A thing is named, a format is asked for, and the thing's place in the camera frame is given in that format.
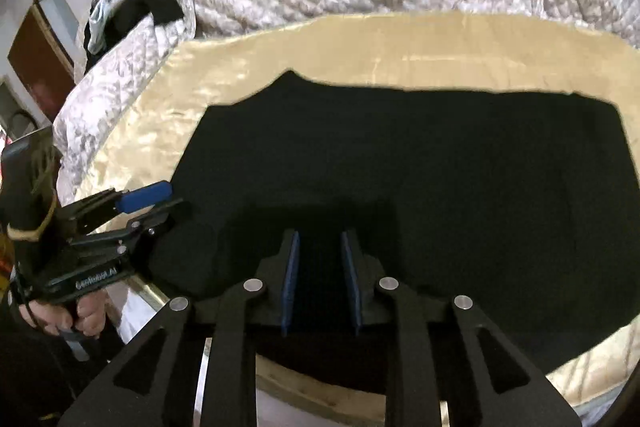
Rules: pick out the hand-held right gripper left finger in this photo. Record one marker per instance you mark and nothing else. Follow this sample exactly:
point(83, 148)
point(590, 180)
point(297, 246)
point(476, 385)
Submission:
point(290, 287)

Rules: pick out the person's left hand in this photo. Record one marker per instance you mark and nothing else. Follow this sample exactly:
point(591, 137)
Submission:
point(90, 314)

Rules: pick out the beige satin blanket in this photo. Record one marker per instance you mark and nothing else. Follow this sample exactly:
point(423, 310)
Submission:
point(350, 52)

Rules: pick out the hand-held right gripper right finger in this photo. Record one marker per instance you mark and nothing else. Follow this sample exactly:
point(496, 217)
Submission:
point(351, 287)

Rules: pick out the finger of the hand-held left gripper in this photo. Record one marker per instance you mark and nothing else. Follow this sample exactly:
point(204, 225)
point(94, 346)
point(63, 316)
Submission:
point(150, 227)
point(145, 197)

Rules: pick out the brown wooden door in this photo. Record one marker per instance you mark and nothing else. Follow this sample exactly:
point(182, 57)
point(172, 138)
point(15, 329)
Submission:
point(37, 57)

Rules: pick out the black pants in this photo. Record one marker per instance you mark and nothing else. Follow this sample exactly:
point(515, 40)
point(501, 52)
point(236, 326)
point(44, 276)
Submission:
point(425, 167)

